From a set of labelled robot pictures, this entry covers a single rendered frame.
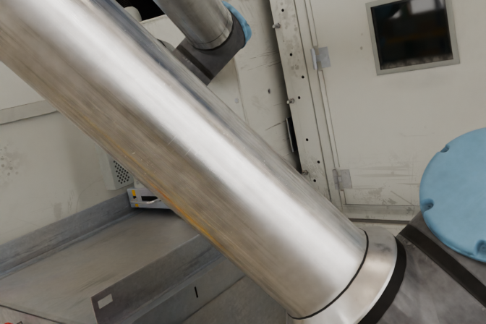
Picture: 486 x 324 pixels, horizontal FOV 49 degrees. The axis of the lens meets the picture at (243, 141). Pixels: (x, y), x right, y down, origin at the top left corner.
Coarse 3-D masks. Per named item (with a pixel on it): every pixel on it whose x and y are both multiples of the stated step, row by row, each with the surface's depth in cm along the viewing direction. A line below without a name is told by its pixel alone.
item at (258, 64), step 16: (224, 0) 126; (240, 0) 131; (256, 0) 136; (160, 16) 139; (256, 16) 135; (272, 16) 141; (256, 32) 135; (272, 32) 140; (256, 48) 135; (272, 48) 140; (240, 64) 129; (256, 64) 134; (272, 64) 139; (240, 80) 129; (256, 80) 134; (272, 80) 139; (256, 96) 134; (272, 96) 139; (256, 112) 133; (272, 112) 138; (288, 112) 144; (256, 128) 133; (272, 128) 138; (272, 144) 138; (288, 144) 143; (288, 160) 143
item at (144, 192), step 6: (144, 192) 160; (150, 192) 158; (132, 198) 164; (144, 198) 161; (150, 198) 159; (156, 198) 157; (132, 204) 165; (144, 204) 162; (150, 204) 160; (156, 204) 158; (162, 204) 156
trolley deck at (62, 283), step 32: (128, 224) 155; (160, 224) 148; (64, 256) 138; (96, 256) 132; (128, 256) 128; (160, 256) 123; (224, 256) 115; (0, 288) 124; (32, 288) 120; (64, 288) 116; (96, 288) 112; (192, 288) 104; (224, 288) 111; (0, 320) 116; (32, 320) 106; (64, 320) 100; (128, 320) 94; (160, 320) 97
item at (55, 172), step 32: (0, 64) 153; (0, 96) 153; (32, 96) 158; (0, 128) 153; (32, 128) 158; (64, 128) 165; (0, 160) 153; (32, 160) 158; (64, 160) 165; (96, 160) 171; (0, 192) 153; (32, 192) 158; (64, 192) 165; (96, 192) 171; (0, 224) 153; (32, 224) 158
